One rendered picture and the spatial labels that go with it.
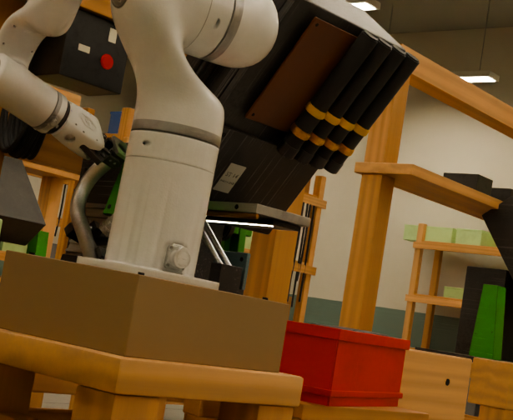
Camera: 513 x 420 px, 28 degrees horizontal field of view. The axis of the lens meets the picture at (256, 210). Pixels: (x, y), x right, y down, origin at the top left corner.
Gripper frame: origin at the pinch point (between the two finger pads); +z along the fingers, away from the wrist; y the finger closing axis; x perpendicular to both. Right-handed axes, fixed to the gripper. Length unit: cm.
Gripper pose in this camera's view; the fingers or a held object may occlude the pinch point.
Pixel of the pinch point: (111, 153)
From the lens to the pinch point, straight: 212.0
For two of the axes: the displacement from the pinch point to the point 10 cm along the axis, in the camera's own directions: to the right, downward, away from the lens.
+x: -7.5, 6.0, 2.9
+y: -2.7, -6.7, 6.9
